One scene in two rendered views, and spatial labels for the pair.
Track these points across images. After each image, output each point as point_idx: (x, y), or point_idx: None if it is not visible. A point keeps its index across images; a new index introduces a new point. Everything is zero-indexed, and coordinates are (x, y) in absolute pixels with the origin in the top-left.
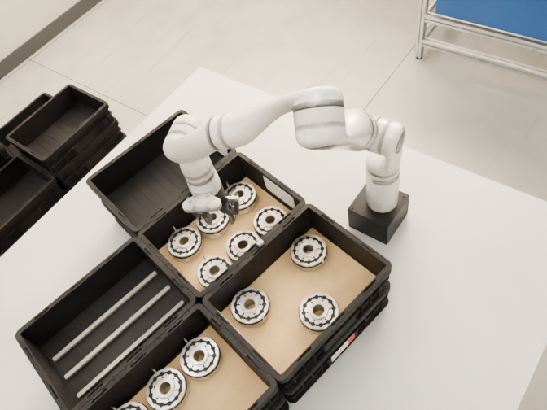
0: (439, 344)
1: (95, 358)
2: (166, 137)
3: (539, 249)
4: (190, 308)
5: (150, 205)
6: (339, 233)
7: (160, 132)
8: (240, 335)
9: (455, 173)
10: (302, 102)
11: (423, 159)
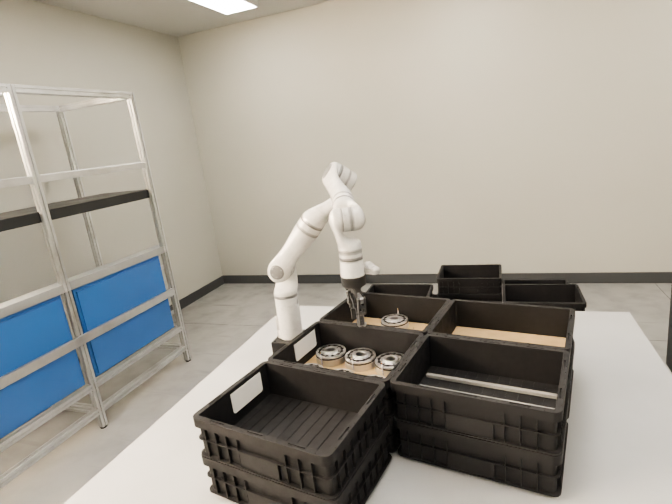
0: None
1: None
2: (354, 210)
3: (307, 314)
4: (434, 333)
5: (330, 440)
6: (338, 311)
7: None
8: (436, 314)
9: (252, 341)
10: (340, 165)
11: (237, 353)
